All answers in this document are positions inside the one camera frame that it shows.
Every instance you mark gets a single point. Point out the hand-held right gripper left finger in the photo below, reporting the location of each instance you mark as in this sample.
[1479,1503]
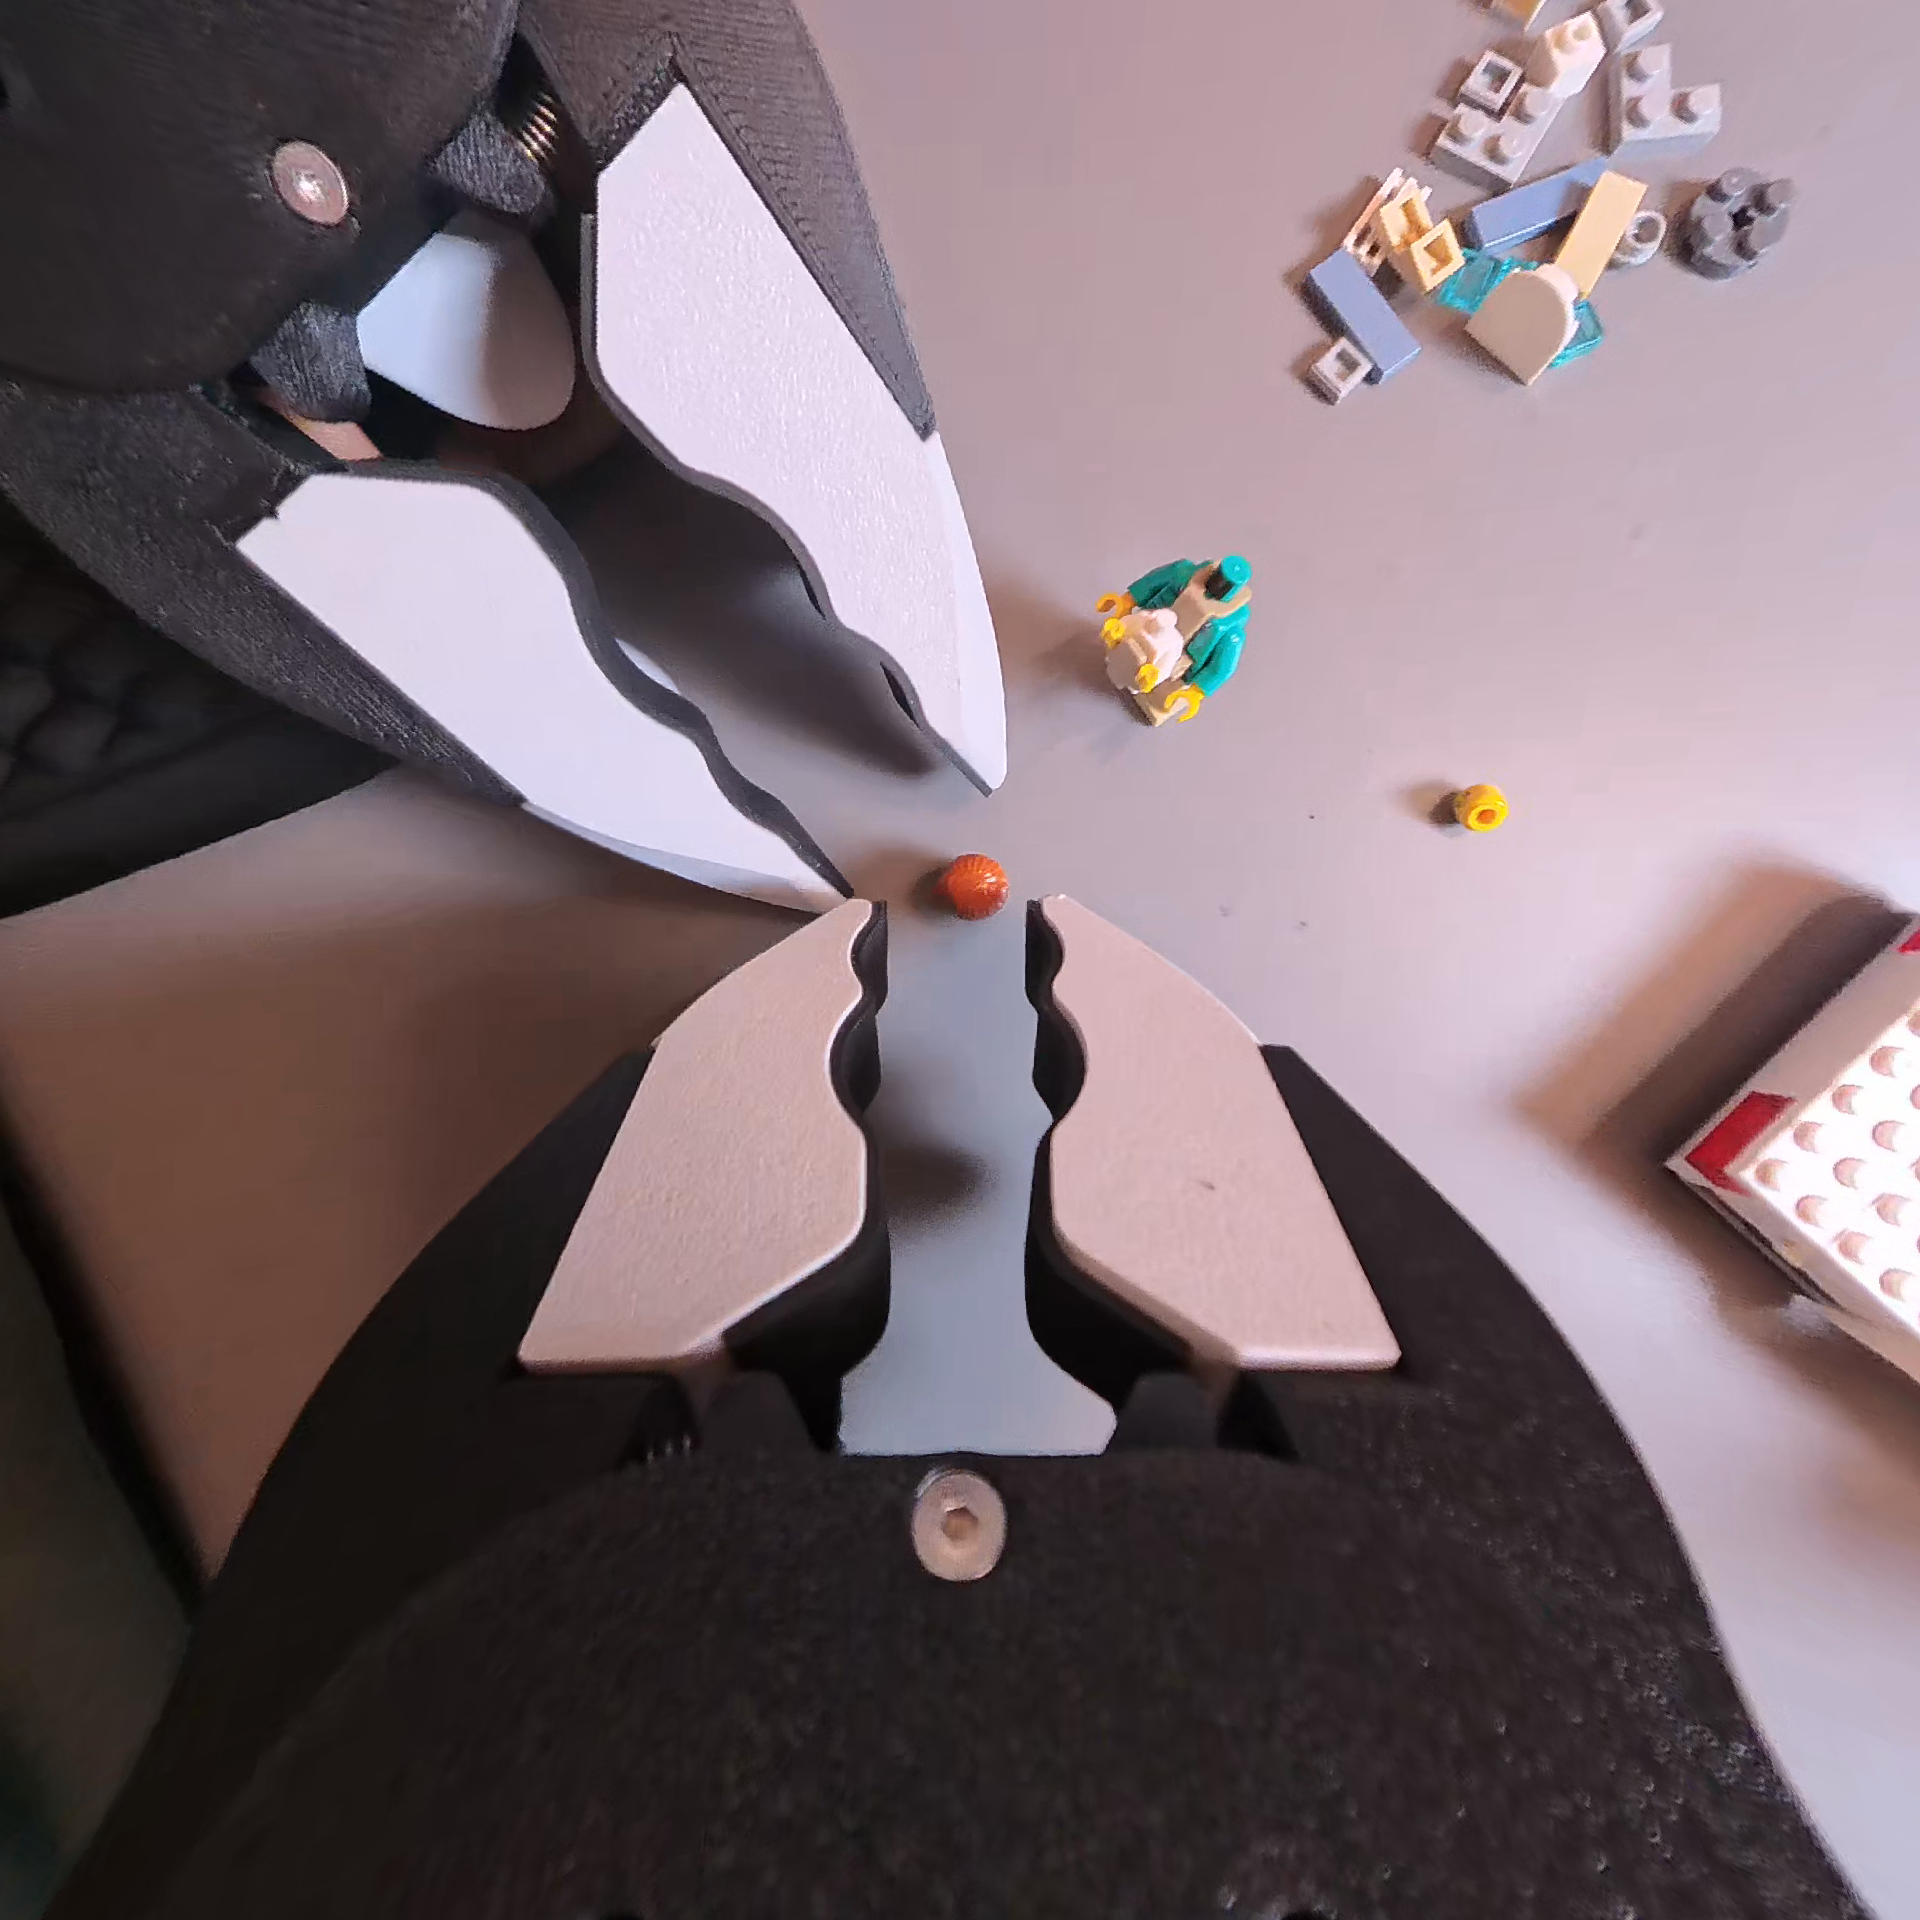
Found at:
[706,1184]

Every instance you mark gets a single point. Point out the yellow minifigure head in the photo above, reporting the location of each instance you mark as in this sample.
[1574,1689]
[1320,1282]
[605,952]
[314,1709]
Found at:
[1483,807]

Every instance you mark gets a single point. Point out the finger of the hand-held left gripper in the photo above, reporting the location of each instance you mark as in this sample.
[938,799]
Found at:
[781,375]
[480,645]

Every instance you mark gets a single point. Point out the white tan lego house model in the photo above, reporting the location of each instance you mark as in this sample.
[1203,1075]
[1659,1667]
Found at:
[1845,1171]

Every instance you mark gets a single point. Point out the green minifigure torso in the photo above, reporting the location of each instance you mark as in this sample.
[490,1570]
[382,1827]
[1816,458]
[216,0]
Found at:
[1224,645]

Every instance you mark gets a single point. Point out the reddish brown minifigure hair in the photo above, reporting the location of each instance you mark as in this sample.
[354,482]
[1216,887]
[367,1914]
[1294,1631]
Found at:
[972,886]

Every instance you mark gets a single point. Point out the pile of small lego pieces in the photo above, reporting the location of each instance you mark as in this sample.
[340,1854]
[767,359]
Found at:
[1530,323]

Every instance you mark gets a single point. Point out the black mesh cushion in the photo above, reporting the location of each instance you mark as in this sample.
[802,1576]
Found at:
[150,720]

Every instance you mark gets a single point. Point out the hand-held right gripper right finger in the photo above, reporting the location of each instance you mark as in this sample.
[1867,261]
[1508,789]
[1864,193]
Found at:
[1214,1184]

